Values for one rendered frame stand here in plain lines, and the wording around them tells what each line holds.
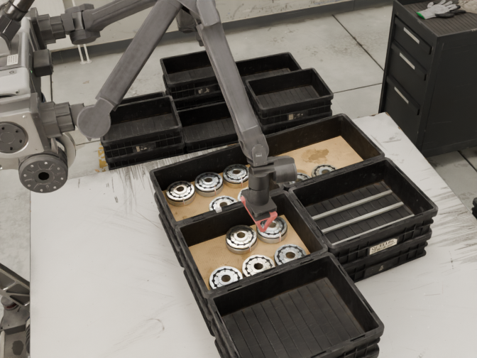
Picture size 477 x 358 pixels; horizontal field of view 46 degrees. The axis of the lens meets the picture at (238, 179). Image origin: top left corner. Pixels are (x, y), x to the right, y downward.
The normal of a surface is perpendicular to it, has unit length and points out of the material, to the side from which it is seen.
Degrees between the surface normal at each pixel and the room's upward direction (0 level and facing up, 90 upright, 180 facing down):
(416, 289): 0
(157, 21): 58
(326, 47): 0
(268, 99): 0
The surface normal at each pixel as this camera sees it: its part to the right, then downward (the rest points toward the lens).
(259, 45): -0.05, -0.75
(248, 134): 0.16, 0.19
